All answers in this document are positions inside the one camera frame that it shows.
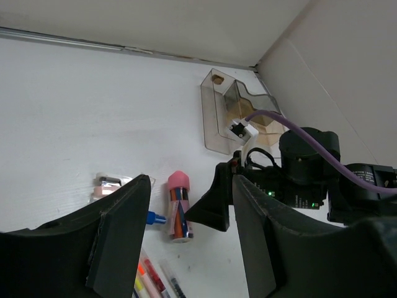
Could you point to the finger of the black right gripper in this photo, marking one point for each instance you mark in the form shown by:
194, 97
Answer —
212, 209

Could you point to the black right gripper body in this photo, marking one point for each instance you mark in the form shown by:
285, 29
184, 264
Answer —
301, 181

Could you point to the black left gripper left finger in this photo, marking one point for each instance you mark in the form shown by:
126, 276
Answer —
92, 252

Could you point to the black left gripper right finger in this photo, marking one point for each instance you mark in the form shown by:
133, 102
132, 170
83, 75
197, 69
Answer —
289, 254

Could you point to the pink capped pencil tube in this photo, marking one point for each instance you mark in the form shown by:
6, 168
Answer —
179, 228

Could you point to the orange yellow highlighter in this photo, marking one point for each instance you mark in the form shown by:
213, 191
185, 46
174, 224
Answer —
144, 285

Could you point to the red pen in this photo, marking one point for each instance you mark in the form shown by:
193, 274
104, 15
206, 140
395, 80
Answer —
155, 278

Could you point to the black clear pen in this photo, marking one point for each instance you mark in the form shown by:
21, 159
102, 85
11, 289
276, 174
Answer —
172, 279

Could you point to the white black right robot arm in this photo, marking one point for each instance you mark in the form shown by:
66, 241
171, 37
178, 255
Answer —
349, 202

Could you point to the clear acrylic desk organizer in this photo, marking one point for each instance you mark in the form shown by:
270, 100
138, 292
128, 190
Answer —
224, 99

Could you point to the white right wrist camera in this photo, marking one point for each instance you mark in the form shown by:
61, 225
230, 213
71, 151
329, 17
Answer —
245, 134

